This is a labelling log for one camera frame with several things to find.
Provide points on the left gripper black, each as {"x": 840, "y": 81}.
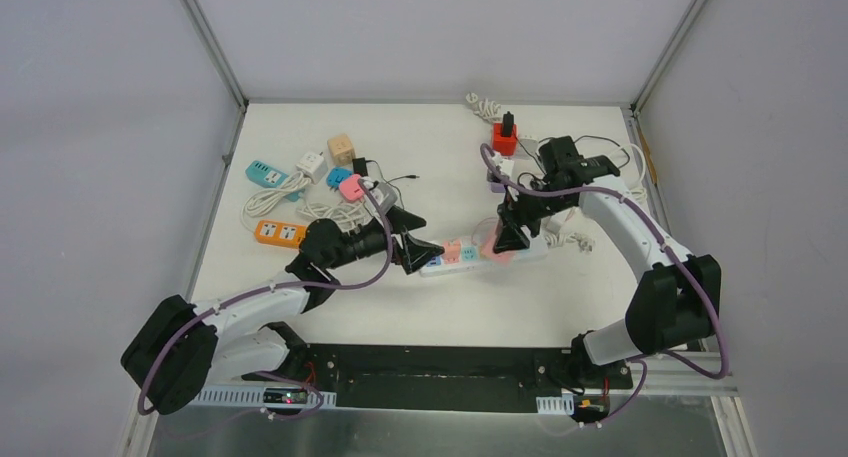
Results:
{"x": 396, "y": 241}

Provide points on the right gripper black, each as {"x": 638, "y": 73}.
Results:
{"x": 510, "y": 236}

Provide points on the light pink cube adapter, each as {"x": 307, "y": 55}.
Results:
{"x": 487, "y": 251}

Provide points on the long white power strip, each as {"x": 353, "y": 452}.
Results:
{"x": 471, "y": 260}

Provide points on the small orange pink adapter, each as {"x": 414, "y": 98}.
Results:
{"x": 452, "y": 251}

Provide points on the pink cube socket adapter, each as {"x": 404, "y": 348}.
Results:
{"x": 350, "y": 189}

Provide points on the small white power strip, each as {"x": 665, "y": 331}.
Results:
{"x": 637, "y": 188}

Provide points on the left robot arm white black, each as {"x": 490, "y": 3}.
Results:
{"x": 182, "y": 347}

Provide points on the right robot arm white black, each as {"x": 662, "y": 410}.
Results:
{"x": 677, "y": 298}

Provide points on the red cube socket adapter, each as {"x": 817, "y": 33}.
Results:
{"x": 504, "y": 139}

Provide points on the blue plug adapter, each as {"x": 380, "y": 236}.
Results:
{"x": 336, "y": 176}

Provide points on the white cube adapter behind red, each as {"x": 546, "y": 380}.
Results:
{"x": 529, "y": 143}

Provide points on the beige cube adapter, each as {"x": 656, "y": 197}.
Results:
{"x": 341, "y": 150}

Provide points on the orange power strip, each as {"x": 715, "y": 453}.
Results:
{"x": 280, "y": 234}

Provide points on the teal power strip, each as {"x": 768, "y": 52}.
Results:
{"x": 269, "y": 177}

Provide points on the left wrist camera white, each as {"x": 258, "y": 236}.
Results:
{"x": 384, "y": 195}

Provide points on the black mounting base plate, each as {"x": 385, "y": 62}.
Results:
{"x": 463, "y": 379}

